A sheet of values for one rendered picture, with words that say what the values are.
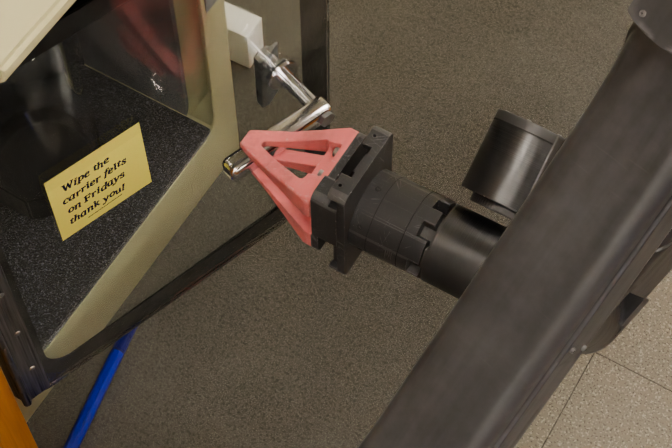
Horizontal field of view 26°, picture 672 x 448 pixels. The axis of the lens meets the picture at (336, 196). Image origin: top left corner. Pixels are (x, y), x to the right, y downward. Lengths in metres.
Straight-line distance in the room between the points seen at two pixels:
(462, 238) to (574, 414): 1.32
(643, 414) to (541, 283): 1.64
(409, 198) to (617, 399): 1.34
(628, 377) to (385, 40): 1.02
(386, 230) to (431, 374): 0.30
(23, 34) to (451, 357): 0.25
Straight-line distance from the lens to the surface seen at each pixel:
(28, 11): 0.71
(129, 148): 1.00
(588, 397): 2.27
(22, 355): 1.12
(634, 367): 2.31
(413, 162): 1.33
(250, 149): 1.01
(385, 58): 1.39
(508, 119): 0.96
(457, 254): 0.95
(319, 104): 1.03
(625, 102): 0.63
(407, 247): 0.96
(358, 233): 0.97
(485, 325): 0.66
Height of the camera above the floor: 2.06
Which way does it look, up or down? 59 degrees down
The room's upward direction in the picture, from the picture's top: straight up
